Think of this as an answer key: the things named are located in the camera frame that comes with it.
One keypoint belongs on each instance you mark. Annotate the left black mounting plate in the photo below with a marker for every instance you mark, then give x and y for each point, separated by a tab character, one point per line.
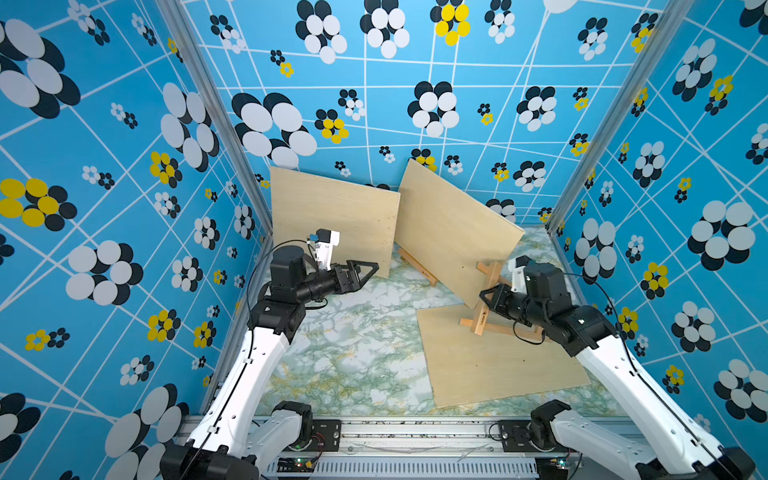
325	436

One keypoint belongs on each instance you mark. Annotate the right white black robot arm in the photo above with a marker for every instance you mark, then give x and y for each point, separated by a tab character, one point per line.
678	448

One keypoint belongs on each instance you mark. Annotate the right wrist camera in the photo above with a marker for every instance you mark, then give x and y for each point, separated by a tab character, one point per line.
517	273

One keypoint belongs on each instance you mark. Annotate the black mounting plate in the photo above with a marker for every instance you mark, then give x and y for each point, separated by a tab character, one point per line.
515	436
325	436

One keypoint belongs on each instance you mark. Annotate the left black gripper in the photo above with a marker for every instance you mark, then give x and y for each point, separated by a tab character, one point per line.
351	276

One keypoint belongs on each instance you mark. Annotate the plywood board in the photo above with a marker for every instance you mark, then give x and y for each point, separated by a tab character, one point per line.
448	232
364	216
467	368

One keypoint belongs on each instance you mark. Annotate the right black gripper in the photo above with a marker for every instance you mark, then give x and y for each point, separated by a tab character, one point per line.
500	293

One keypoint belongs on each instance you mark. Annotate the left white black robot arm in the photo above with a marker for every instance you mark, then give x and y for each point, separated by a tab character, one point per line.
226	444

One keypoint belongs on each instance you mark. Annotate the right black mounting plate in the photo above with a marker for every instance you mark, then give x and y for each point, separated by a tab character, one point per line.
515	436

